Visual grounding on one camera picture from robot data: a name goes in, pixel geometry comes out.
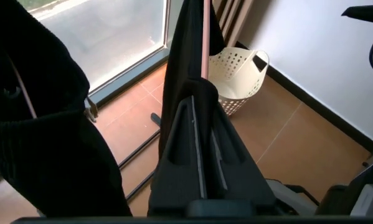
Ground pink clothes hanger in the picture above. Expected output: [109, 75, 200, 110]
[0, 54, 38, 123]
[201, 0, 212, 80]

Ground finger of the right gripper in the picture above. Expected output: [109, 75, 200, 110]
[341, 4, 373, 26]

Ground beige curtain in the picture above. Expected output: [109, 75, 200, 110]
[212, 0, 255, 48]

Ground window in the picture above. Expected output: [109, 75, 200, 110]
[0, 0, 187, 184]

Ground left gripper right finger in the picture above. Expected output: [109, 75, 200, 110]
[210, 103, 277, 218]

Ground black shorts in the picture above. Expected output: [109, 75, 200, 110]
[0, 0, 133, 218]

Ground black garment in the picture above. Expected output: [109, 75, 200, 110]
[158, 0, 227, 162]

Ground black clothes rack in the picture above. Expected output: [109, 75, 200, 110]
[117, 112, 162, 202]

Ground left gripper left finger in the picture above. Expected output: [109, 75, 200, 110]
[147, 95, 207, 218]

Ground white laundry basket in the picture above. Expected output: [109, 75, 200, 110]
[208, 47, 270, 116]

